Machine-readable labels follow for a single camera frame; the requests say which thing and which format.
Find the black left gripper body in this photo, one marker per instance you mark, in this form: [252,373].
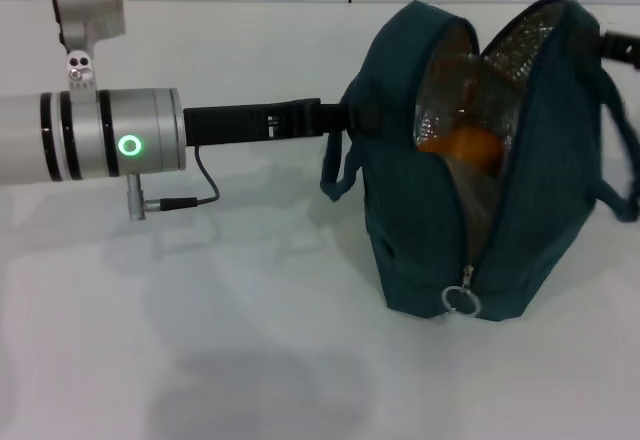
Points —
[240,122]

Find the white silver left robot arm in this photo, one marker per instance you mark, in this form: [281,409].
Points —
[50,130]

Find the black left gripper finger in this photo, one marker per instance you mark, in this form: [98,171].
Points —
[360,117]

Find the orange yellow pear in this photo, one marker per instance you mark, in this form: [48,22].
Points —
[470,147]

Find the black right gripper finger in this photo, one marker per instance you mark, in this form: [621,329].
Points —
[622,50]

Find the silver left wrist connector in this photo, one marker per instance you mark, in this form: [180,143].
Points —
[134,195]

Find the dark teal insulated lunch bag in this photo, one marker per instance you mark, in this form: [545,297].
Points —
[410,240]

